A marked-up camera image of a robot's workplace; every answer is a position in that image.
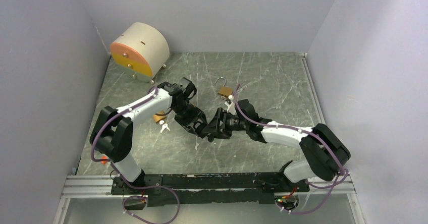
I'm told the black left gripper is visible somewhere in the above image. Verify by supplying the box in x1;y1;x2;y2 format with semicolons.
172;101;207;136

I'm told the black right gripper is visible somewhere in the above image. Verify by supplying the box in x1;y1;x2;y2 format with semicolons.
202;107;249;139

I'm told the black padlock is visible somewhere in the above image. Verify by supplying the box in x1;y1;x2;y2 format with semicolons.
196;123;211;139

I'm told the small brass padlock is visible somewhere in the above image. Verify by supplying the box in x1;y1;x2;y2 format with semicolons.
152;111;167;124

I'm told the large brass padlock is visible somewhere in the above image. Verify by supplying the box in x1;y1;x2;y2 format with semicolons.
215;77;234;99

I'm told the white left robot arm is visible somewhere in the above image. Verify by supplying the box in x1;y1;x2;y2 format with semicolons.
89;78;207;194

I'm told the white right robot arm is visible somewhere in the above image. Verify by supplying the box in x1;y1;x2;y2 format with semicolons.
202;99;351;191

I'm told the round cream drawer cabinet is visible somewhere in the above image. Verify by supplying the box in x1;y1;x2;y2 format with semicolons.
110;22;170;84

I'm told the orange black marker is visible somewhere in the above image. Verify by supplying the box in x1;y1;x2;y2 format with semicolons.
101;156;109;165

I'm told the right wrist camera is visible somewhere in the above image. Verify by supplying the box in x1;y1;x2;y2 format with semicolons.
225;95;236;115

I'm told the black base frame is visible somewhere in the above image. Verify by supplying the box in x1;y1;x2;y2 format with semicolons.
111;172;310;207

